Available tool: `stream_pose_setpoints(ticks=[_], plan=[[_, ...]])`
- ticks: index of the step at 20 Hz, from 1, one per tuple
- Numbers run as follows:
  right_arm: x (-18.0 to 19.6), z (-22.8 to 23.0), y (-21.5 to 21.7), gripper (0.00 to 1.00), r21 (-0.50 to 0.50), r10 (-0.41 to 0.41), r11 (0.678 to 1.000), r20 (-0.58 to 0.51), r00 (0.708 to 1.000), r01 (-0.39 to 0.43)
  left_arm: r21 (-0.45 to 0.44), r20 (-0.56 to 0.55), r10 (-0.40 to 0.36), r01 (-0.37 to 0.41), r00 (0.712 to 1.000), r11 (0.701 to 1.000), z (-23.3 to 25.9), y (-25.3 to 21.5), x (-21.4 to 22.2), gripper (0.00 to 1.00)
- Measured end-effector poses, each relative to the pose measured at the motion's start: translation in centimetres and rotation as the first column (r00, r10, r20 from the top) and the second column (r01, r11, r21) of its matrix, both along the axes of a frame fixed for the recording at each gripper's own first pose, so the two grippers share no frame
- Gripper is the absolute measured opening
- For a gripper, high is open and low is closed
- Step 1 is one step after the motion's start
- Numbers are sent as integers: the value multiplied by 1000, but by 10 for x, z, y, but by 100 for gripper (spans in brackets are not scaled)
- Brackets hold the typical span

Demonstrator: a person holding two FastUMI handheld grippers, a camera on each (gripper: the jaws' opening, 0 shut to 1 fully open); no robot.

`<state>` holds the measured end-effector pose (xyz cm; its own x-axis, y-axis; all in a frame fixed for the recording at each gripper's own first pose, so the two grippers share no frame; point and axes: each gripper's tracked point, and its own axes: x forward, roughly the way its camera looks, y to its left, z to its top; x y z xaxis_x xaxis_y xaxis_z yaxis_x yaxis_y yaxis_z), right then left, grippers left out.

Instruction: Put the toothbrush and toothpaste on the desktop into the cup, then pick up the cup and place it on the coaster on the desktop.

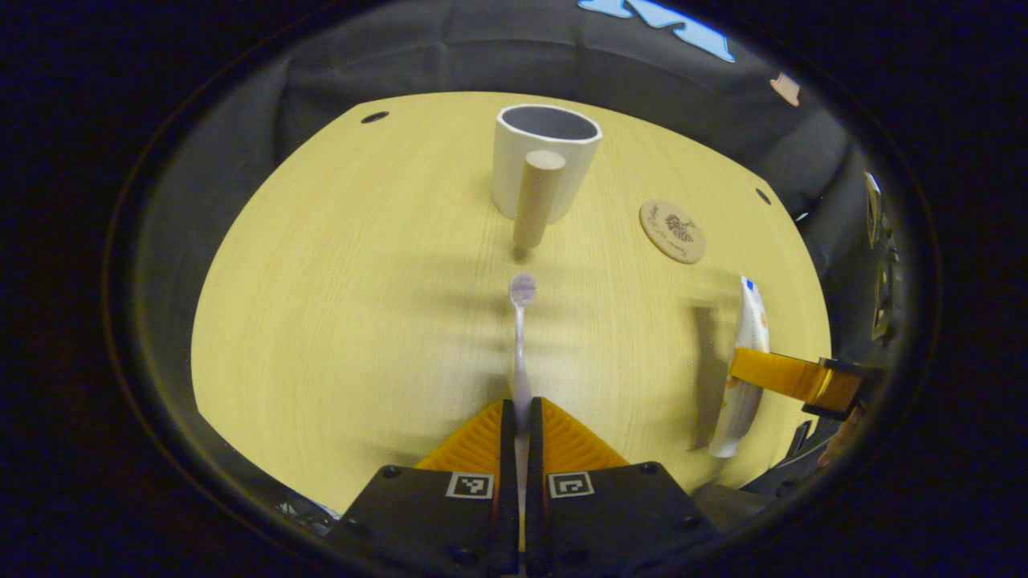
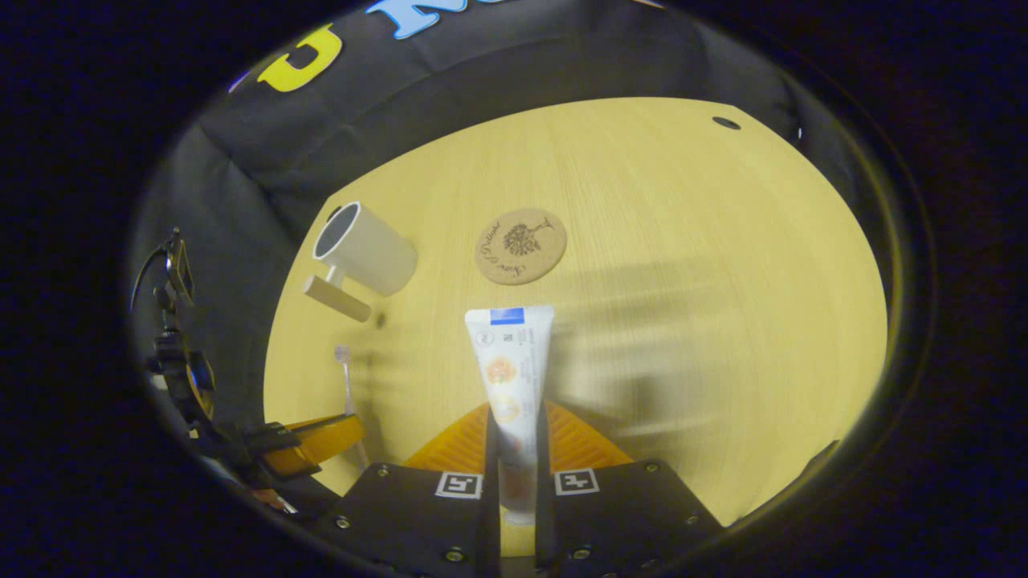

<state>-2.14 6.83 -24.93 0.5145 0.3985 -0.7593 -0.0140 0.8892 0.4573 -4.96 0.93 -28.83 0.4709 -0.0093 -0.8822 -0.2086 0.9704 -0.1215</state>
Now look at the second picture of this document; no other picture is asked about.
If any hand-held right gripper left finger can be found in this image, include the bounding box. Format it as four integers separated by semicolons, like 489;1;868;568
309;401;504;578

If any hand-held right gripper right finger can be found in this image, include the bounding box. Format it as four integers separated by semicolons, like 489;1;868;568
534;400;728;578

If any pink white toothbrush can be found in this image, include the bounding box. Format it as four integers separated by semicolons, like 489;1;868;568
333;344;370;470

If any white toothpaste tube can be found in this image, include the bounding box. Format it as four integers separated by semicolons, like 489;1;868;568
464;306;555;527

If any white cup with wooden handle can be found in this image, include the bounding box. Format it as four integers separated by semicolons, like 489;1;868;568
303;201;418;324

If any round cork coaster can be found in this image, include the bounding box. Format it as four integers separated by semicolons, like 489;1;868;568
474;208;568;286

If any wooden desktop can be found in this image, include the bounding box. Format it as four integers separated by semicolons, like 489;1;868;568
263;96;888;555

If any black backdrop cloth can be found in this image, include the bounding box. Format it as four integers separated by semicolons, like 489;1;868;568
128;0;852;450

